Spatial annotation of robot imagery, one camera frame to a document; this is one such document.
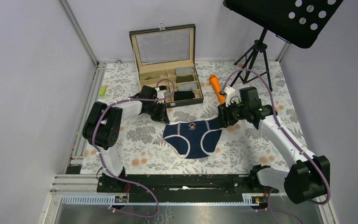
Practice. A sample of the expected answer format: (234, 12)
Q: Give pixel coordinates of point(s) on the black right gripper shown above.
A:
(223, 113)

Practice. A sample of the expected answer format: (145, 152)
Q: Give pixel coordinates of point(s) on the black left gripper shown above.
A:
(162, 113)

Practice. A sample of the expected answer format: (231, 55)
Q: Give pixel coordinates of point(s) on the navy blue underwear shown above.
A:
(193, 140)

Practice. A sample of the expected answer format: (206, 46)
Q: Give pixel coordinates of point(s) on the olive khaki underwear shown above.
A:
(154, 75)

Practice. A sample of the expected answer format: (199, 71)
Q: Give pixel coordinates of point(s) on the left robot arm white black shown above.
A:
(102, 126)

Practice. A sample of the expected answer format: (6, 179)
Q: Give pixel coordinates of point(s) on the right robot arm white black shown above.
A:
(308, 176)

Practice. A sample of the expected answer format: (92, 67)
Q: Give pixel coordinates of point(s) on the striped rolled underwear in box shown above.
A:
(190, 86)

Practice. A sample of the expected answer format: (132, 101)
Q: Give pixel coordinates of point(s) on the olive rolled underwear in box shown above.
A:
(184, 79)

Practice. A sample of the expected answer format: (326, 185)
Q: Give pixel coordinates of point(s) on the grey rolled underwear in box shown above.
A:
(184, 71)

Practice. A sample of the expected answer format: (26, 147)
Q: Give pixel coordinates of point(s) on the floral table cloth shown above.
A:
(142, 149)

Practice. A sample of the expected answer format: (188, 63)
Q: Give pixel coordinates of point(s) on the wooden organizer box glass lid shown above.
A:
(166, 48)

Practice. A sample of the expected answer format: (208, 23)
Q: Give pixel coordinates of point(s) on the green block at left edge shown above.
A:
(102, 91)

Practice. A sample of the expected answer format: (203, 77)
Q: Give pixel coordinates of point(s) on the black music stand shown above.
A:
(297, 22)

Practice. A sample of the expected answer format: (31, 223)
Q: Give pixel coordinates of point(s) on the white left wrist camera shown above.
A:
(162, 93)

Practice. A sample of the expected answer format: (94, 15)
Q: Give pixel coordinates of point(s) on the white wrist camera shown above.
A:
(162, 93)
(228, 93)

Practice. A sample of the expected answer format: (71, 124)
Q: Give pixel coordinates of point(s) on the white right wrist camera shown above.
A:
(228, 93)

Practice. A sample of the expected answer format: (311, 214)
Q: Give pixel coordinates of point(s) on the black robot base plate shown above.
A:
(185, 188)

